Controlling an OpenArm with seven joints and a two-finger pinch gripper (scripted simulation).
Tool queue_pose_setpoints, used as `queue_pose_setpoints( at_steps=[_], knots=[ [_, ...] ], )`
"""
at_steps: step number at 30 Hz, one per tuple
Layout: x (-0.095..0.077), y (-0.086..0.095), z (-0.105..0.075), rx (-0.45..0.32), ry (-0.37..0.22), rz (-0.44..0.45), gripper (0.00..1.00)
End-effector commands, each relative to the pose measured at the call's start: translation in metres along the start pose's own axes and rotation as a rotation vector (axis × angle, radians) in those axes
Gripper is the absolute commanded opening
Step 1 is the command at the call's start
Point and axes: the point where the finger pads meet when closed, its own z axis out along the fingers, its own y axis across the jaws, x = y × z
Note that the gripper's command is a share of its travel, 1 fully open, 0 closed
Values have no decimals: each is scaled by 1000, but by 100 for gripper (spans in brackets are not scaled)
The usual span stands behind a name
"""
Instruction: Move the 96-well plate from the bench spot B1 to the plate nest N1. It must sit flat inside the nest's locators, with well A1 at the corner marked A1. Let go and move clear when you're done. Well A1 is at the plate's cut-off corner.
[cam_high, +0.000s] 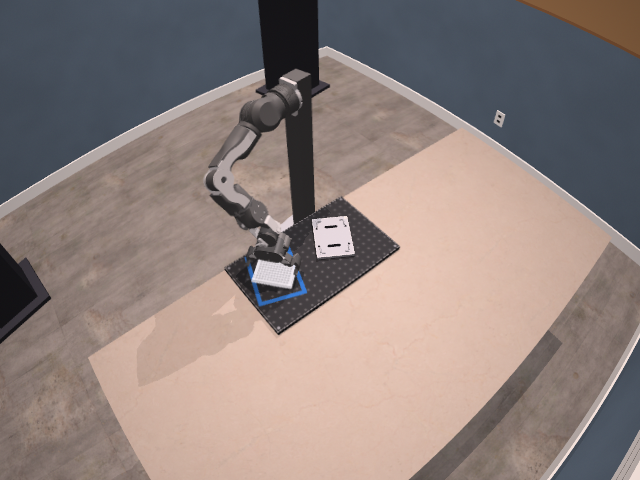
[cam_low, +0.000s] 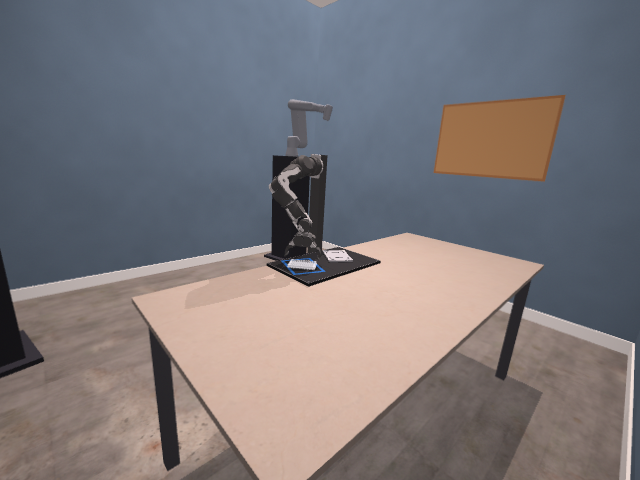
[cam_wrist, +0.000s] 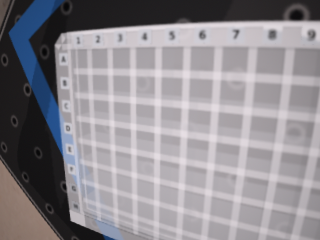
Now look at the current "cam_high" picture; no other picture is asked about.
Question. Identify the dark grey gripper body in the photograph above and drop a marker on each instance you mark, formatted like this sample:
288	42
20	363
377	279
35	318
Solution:
272	254

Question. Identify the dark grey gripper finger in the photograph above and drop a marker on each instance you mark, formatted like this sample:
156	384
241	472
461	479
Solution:
290	261
250	256

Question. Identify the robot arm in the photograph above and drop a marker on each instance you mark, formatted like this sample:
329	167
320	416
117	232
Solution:
260	115

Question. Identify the blue rectangular tape outline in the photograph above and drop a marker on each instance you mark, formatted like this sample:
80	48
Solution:
279	298

